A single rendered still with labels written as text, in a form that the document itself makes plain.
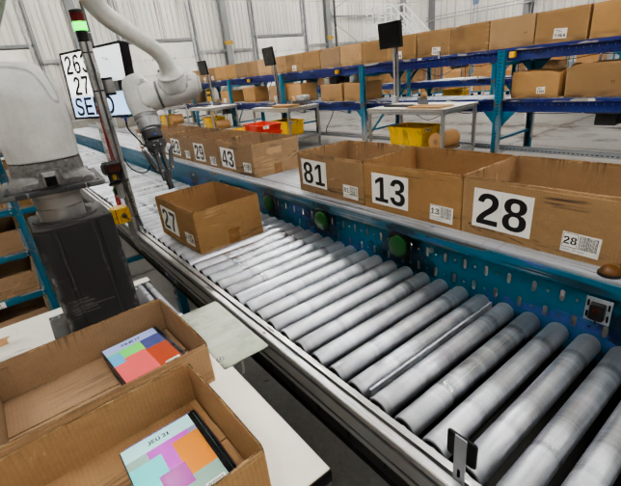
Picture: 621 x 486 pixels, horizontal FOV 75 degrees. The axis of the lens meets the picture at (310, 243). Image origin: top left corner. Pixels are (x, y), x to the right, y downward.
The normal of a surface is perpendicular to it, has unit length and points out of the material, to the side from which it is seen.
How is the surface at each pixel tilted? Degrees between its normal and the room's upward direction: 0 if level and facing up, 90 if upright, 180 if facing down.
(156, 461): 0
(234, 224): 91
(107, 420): 89
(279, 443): 0
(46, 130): 90
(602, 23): 90
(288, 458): 0
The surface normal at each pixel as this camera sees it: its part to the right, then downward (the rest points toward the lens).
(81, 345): 0.64, 0.23
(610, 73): -0.81, 0.30
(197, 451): -0.10, -0.92
